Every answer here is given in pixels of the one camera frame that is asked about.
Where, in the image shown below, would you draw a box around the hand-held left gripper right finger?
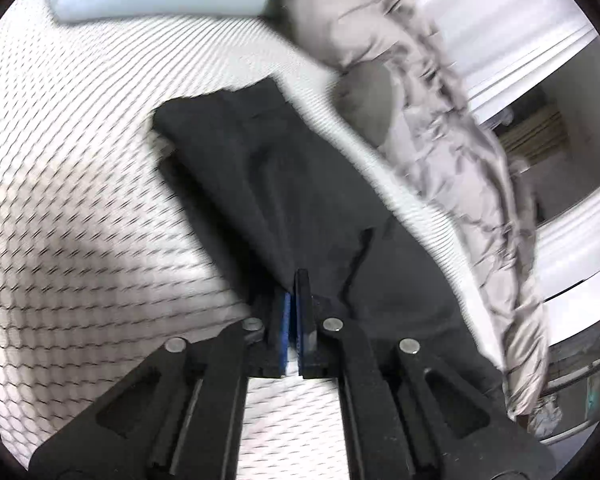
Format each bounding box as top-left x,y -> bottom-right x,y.
292,269 -> 576,480

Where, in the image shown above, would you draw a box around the honeycomb patterned white mattress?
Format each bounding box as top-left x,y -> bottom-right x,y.
0,12 -> 511,480

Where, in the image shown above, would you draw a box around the grey quilted comforter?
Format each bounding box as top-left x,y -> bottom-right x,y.
260,0 -> 563,436

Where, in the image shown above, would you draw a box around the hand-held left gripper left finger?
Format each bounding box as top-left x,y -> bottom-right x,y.
27,287 -> 293,480

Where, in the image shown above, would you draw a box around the white cabinet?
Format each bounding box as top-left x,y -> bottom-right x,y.
405,0 -> 600,351

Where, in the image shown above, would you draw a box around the black pants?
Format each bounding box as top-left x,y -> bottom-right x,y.
152,79 -> 506,401

